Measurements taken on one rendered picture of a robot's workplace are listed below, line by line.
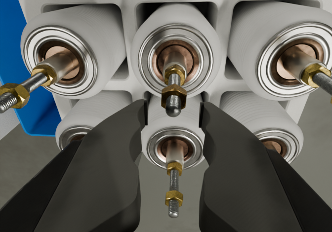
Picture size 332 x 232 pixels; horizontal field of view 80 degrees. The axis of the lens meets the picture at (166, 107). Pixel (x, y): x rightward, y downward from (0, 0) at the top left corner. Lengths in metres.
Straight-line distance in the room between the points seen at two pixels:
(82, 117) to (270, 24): 0.23
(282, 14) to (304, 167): 0.60
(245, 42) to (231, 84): 0.09
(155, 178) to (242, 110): 0.49
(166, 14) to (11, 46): 0.37
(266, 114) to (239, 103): 0.05
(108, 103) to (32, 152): 0.52
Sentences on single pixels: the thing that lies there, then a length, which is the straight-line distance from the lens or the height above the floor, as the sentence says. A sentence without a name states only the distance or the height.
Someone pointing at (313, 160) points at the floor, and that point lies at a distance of 0.76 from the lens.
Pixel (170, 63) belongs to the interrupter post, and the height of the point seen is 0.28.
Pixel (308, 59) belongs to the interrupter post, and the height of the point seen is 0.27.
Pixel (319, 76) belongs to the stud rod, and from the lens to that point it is 0.20.
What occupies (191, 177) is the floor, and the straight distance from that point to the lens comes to 0.71.
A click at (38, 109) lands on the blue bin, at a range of 0.56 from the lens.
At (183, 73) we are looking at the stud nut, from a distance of 0.17.
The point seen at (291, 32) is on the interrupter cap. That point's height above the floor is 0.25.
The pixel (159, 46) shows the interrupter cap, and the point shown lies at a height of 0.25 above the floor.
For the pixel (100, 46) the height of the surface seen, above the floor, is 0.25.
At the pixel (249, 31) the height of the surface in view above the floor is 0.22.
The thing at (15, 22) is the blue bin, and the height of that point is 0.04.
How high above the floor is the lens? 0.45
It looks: 58 degrees down
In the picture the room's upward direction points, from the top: 174 degrees counter-clockwise
